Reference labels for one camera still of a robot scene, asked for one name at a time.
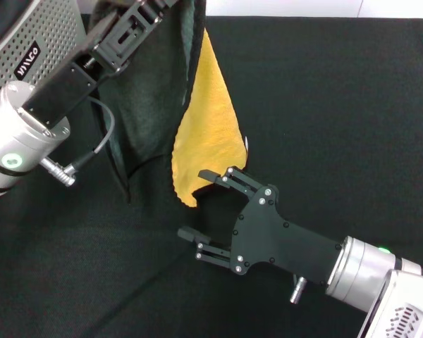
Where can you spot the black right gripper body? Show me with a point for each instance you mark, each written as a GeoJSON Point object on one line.
{"type": "Point", "coordinates": [268, 239]}

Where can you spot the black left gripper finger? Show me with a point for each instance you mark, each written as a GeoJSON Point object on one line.
{"type": "Point", "coordinates": [127, 38]}

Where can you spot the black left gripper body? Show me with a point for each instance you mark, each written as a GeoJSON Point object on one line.
{"type": "Point", "coordinates": [56, 95]}

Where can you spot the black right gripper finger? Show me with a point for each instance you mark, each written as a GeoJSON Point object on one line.
{"type": "Point", "coordinates": [215, 251]}
{"type": "Point", "coordinates": [239, 181]}

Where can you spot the yellow towel with black back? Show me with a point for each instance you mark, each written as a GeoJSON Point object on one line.
{"type": "Point", "coordinates": [211, 134]}

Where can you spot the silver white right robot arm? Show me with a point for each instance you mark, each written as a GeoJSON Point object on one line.
{"type": "Point", "coordinates": [359, 271]}

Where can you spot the grey perforated storage box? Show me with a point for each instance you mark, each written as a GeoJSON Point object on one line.
{"type": "Point", "coordinates": [56, 28]}

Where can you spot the black tablecloth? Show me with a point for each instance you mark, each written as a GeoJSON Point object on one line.
{"type": "Point", "coordinates": [338, 88]}

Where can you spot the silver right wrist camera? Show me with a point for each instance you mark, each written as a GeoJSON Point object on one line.
{"type": "Point", "coordinates": [409, 306]}

